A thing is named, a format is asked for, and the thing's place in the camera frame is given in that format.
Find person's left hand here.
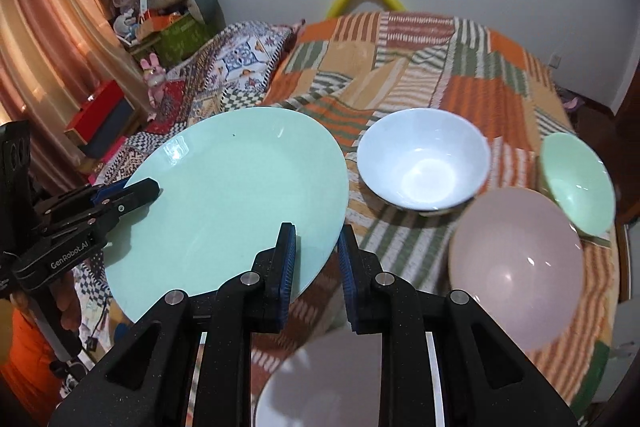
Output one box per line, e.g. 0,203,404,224
10,272,81,332

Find patterned patchwork quilt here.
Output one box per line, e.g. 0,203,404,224
74,20,305,361

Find pink bowl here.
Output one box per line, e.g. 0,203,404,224
448,187,584,352

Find green cardboard box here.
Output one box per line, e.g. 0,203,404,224
155,15,212,68

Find red and blue box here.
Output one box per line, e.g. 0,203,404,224
64,80,138,159

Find mint green plate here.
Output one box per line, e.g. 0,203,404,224
103,107,349,322

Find orange striped curtain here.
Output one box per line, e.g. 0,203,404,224
1,0,150,193

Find pink bunny toy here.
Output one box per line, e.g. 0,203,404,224
140,53,166,109

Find white bowl black dots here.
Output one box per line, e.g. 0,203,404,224
357,108,491,212

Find orange green patchwork tablecloth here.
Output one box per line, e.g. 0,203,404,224
250,12,618,418

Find mint green bowl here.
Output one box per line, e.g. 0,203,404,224
538,132,616,237

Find white plate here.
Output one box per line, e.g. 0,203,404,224
254,329,382,426

